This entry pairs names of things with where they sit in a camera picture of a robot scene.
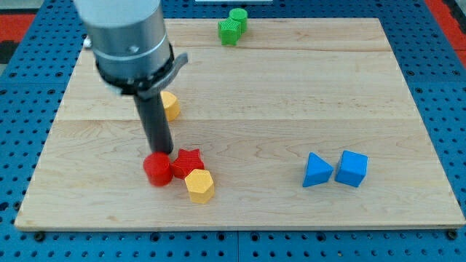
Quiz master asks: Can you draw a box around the blue cube block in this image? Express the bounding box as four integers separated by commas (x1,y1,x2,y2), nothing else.
335,150,368,187

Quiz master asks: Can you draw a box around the green cylinder block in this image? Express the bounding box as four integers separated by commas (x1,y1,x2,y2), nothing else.
229,8,248,33

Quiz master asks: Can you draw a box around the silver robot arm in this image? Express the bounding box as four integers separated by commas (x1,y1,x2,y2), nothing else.
74,0,188,100

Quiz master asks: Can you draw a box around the red star block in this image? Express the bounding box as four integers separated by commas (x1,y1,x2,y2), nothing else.
170,148,205,180

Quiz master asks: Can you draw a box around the red cylinder block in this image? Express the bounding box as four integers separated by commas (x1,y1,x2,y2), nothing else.
143,152,173,186

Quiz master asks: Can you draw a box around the green star block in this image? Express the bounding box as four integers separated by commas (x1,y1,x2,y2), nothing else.
218,18,242,46

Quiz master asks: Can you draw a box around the yellow hexagon block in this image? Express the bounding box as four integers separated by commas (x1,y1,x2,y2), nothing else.
184,169,215,204

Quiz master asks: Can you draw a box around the wooden board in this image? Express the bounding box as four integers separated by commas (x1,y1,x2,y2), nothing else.
15,18,465,231

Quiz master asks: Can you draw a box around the yellow cylinder block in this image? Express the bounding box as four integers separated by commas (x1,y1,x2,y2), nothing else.
161,91,181,122

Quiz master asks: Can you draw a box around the blue triangle block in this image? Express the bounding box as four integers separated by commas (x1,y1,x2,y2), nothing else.
302,152,333,187

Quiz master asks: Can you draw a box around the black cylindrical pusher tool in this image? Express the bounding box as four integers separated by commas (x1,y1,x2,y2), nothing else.
134,94,173,154

